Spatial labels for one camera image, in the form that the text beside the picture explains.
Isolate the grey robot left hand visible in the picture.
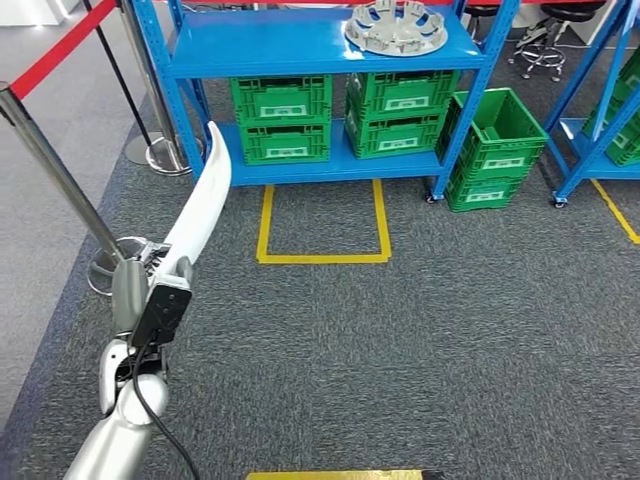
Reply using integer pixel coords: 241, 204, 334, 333
110, 241, 194, 337

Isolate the white curved plastic part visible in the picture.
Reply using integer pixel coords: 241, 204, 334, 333
158, 120, 233, 283

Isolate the blue metal shelf rack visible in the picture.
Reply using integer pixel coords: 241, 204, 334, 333
119, 0, 522, 204
542, 0, 640, 209

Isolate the red barrier belt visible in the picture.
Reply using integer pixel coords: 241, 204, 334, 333
8, 0, 119, 102

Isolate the white cabinet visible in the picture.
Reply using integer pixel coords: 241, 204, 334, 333
0, 0, 84, 28

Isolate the grey plastic wheel cover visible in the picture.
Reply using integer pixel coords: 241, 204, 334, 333
343, 0, 448, 58

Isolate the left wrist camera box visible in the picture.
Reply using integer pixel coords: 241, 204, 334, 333
128, 279, 193, 351

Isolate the chrome stanchion post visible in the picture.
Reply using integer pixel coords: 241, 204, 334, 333
115, 0, 205, 178
0, 80, 149, 297

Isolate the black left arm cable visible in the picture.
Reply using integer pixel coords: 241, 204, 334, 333
131, 337, 201, 480

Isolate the black stanchion post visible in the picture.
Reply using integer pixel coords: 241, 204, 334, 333
81, 0, 174, 167

